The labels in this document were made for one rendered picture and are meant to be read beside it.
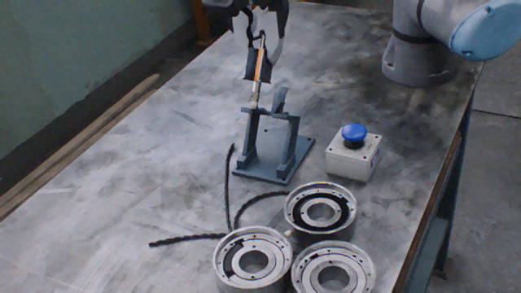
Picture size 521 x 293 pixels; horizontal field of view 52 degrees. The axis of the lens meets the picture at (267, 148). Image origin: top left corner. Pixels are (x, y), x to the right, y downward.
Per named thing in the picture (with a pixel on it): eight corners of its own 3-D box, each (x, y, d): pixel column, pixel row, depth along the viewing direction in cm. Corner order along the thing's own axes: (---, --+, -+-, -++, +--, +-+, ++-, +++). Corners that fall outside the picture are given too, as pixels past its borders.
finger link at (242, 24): (268, 49, 85) (269, -7, 79) (251, 67, 80) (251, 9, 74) (250, 44, 86) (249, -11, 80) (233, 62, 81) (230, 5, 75)
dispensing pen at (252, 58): (234, 137, 80) (251, 22, 78) (246, 136, 83) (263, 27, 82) (247, 139, 79) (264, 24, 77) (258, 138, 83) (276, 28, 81)
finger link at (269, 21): (302, 51, 82) (292, -7, 77) (286, 70, 78) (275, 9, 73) (284, 50, 83) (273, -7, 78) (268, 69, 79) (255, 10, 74)
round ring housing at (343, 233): (329, 191, 84) (329, 172, 82) (373, 232, 77) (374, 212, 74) (272, 220, 80) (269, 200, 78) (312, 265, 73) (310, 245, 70)
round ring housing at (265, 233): (309, 285, 70) (308, 264, 68) (238, 322, 67) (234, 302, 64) (270, 235, 78) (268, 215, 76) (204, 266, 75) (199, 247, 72)
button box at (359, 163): (367, 183, 85) (368, 159, 82) (326, 172, 88) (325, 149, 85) (383, 153, 90) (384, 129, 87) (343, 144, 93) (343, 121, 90)
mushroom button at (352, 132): (361, 163, 85) (361, 137, 82) (337, 157, 87) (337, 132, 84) (369, 148, 88) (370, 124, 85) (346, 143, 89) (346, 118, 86)
